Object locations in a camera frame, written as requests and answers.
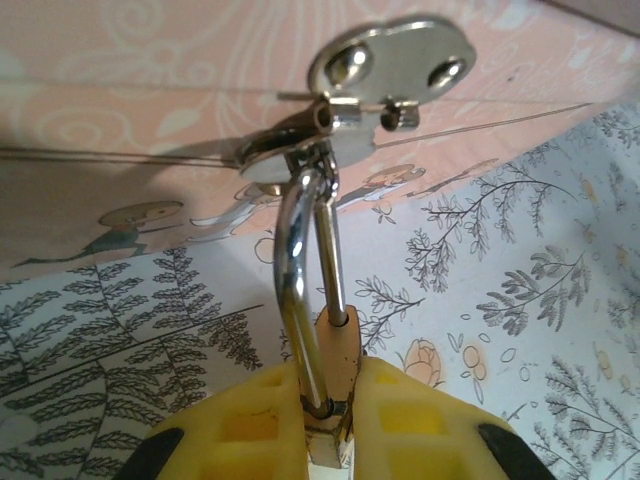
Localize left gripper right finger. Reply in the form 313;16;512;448
345;356;524;480

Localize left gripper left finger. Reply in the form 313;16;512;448
122;361;314;480

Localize pink printed box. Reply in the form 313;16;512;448
0;0;640;274

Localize floral patterned table mat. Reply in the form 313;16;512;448
0;99;640;480

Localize silver hasp latch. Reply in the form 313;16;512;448
234;12;476;197

